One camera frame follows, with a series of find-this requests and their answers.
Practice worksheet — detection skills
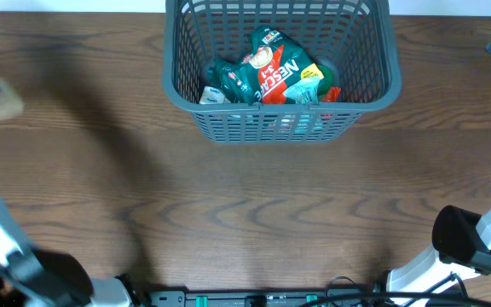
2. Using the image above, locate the orange spaghetti packet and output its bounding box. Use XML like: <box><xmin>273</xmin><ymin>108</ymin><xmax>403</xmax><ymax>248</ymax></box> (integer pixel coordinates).
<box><xmin>321</xmin><ymin>86</ymin><xmax>341</xmax><ymax>102</ymax></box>

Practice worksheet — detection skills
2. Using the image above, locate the light green tissue pack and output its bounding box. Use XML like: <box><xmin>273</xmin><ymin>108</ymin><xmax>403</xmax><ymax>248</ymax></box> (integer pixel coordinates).
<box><xmin>283</xmin><ymin>76</ymin><xmax>321</xmax><ymax>105</ymax></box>

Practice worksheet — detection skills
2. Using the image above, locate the clear bag of tissue packs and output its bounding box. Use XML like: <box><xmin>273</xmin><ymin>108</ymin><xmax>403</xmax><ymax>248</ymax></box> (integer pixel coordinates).
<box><xmin>199</xmin><ymin>86</ymin><xmax>230</xmax><ymax>105</ymax></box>

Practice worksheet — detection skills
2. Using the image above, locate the green Nescafe coffee bag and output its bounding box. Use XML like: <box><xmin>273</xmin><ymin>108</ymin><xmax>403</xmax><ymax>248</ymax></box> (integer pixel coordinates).
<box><xmin>208</xmin><ymin>26</ymin><xmax>323</xmax><ymax>105</ymax></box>

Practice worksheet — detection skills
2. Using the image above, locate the green lid jar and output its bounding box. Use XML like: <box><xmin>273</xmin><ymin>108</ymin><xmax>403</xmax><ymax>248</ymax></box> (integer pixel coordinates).
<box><xmin>318</xmin><ymin>65</ymin><xmax>334</xmax><ymax>96</ymax></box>

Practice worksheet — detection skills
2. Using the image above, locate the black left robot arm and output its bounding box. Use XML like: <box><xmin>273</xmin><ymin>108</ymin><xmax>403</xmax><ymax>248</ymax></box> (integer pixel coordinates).
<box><xmin>0</xmin><ymin>196</ymin><xmax>141</xmax><ymax>307</ymax></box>

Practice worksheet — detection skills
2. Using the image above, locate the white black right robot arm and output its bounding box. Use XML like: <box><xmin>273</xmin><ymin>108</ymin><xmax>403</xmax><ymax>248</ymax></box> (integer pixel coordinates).
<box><xmin>374</xmin><ymin>17</ymin><xmax>491</xmax><ymax>306</ymax></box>

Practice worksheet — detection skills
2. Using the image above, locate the grey plastic basket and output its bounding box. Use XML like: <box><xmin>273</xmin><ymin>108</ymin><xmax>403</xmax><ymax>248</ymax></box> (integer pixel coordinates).
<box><xmin>162</xmin><ymin>0</ymin><xmax>401</xmax><ymax>143</ymax></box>

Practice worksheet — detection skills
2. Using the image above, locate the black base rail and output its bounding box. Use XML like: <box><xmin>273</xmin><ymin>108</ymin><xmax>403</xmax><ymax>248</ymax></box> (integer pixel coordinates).
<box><xmin>142</xmin><ymin>288</ymin><xmax>400</xmax><ymax>307</ymax></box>

